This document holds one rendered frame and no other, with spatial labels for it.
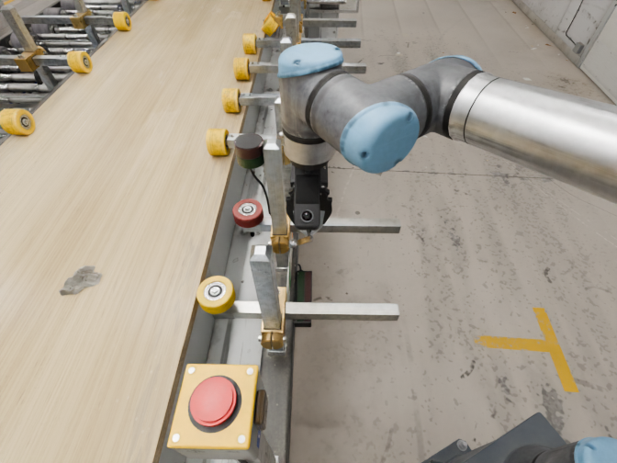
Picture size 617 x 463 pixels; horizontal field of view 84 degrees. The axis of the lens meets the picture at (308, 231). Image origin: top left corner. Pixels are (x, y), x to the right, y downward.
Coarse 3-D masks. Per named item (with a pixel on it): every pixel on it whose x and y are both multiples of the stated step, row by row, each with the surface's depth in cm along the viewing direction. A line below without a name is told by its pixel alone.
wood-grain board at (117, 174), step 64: (192, 0) 205; (256, 0) 205; (128, 64) 148; (192, 64) 148; (64, 128) 116; (128, 128) 116; (192, 128) 116; (0, 192) 95; (64, 192) 95; (128, 192) 95; (192, 192) 95; (0, 256) 81; (64, 256) 81; (128, 256) 81; (192, 256) 81; (0, 320) 70; (64, 320) 70; (128, 320) 70; (192, 320) 72; (0, 384) 62; (64, 384) 62; (128, 384) 62; (0, 448) 56; (64, 448) 56; (128, 448) 56
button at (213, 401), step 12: (204, 384) 31; (216, 384) 31; (228, 384) 31; (192, 396) 30; (204, 396) 30; (216, 396) 30; (228, 396) 30; (192, 408) 30; (204, 408) 29; (216, 408) 29; (228, 408) 29; (204, 420) 29; (216, 420) 29
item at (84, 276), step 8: (80, 272) 77; (88, 272) 77; (96, 272) 78; (72, 280) 75; (80, 280) 76; (88, 280) 76; (96, 280) 76; (64, 288) 74; (72, 288) 75; (80, 288) 75
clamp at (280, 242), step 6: (288, 222) 92; (288, 228) 91; (270, 234) 89; (276, 234) 89; (282, 234) 89; (288, 234) 89; (276, 240) 88; (282, 240) 88; (288, 240) 90; (276, 246) 89; (282, 246) 89; (288, 246) 89; (276, 252) 91; (282, 252) 91
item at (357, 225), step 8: (264, 224) 93; (328, 224) 93; (336, 224) 93; (344, 224) 93; (352, 224) 93; (360, 224) 93; (368, 224) 93; (376, 224) 93; (384, 224) 93; (392, 224) 93; (360, 232) 95; (368, 232) 95; (376, 232) 95; (384, 232) 95; (392, 232) 95
